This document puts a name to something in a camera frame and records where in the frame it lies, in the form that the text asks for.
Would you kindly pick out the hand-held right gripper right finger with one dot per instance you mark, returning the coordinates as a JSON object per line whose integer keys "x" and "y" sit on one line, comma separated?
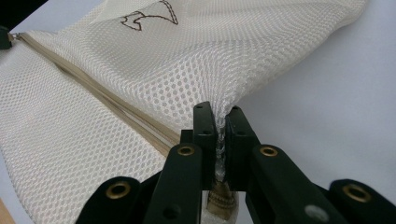
{"x": 267, "y": 180}

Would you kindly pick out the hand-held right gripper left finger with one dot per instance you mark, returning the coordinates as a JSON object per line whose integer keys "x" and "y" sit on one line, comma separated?
{"x": 183, "y": 177}

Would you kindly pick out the cream mesh laundry bag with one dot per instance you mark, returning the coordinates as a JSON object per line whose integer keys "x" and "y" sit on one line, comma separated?
{"x": 93, "y": 124}

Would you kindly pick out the white table mat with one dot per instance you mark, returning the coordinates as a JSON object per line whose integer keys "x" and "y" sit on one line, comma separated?
{"x": 327, "y": 109}

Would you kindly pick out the wooden table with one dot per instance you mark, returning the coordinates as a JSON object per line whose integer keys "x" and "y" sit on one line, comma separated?
{"x": 4, "y": 216}

